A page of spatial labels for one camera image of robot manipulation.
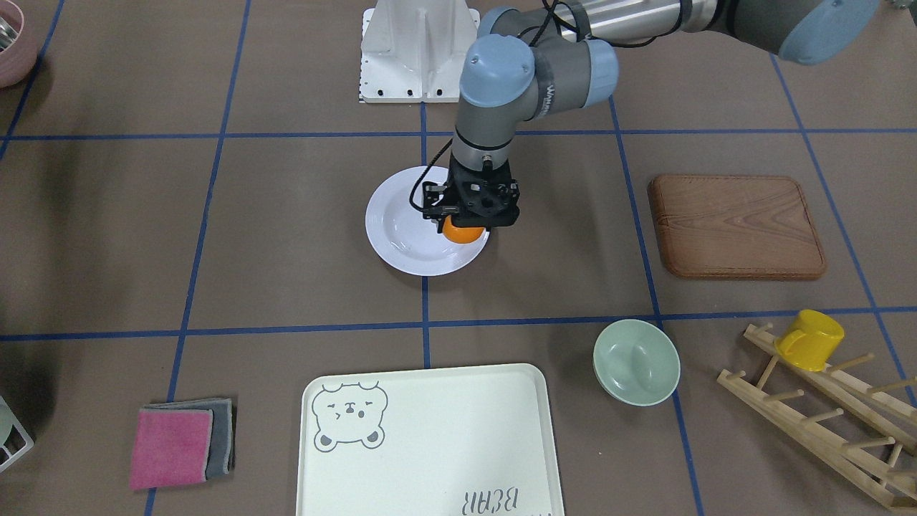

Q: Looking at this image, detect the wooden cutting board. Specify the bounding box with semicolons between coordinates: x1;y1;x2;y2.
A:
646;174;827;281

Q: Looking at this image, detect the wooden mug drying rack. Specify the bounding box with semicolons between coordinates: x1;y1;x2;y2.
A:
716;323;916;515

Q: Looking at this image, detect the yellow mug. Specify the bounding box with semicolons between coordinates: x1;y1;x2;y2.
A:
775;308;845;372

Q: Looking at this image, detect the white round plate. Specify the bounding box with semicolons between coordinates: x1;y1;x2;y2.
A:
365;166;490;277

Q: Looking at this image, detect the green ceramic bowl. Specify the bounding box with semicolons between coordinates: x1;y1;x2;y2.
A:
592;319;681;407

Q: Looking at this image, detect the pink folded cloth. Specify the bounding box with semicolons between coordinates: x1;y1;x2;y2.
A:
129;408;213;490

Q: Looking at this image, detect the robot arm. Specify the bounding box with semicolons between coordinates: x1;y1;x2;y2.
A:
409;1;880;233

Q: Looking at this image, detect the cream bear serving tray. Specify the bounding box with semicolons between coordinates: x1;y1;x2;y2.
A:
295;363;565;515

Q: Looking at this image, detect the white wire cup rack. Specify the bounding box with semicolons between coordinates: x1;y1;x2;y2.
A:
1;397;35;472

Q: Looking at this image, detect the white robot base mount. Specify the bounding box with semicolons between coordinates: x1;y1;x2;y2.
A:
358;1;481;102

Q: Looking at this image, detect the orange fruit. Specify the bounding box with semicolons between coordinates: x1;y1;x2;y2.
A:
441;215;486;244

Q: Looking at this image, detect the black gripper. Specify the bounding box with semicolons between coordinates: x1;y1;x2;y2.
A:
421;159;519;231

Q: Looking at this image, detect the grey folded cloth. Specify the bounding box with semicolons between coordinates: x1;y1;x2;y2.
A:
141;398;234;481

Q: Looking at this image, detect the pink bowl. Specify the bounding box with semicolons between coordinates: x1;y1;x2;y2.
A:
1;1;39;89

